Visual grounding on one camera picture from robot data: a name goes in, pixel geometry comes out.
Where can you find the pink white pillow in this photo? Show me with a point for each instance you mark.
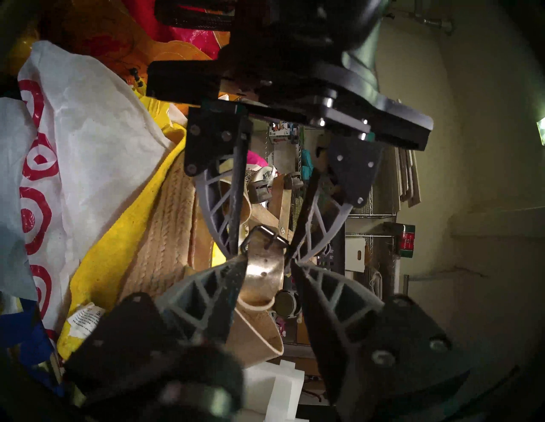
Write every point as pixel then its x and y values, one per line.
pixel 255 158

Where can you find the blue white appliance box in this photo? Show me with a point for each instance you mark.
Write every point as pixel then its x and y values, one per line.
pixel 283 132

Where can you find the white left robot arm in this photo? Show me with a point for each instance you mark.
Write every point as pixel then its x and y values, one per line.
pixel 362 51

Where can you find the dark mesh plastic basket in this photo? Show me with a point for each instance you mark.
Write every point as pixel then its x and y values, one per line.
pixel 336 255

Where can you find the white foam packing block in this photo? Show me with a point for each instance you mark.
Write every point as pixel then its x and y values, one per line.
pixel 272 391

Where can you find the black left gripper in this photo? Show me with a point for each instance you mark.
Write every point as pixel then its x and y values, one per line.
pixel 298 64

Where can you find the white red-target plastic bag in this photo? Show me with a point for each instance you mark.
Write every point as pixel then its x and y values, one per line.
pixel 98 149

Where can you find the red gold patterned bag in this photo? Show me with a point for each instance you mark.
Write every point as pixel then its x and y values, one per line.
pixel 106 38

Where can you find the red snowman box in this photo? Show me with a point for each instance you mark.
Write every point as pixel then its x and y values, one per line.
pixel 406 240

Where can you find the teal foam pads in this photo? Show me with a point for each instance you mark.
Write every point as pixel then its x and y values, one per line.
pixel 308 163

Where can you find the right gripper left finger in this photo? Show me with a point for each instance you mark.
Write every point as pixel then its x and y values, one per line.
pixel 136 336

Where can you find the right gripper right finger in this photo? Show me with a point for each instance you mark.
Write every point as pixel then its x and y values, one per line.
pixel 396 353

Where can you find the yellow cloth bag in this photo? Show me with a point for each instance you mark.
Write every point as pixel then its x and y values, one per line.
pixel 110 255

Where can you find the tan espadrille wedge sandal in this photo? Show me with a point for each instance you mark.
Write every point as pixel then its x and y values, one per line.
pixel 259 276

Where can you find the white flat boards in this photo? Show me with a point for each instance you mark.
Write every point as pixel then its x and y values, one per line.
pixel 408 178

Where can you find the white storage bin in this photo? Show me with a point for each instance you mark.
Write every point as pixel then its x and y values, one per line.
pixel 355 255

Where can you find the white printed cloth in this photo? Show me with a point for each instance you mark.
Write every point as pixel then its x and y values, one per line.
pixel 266 172

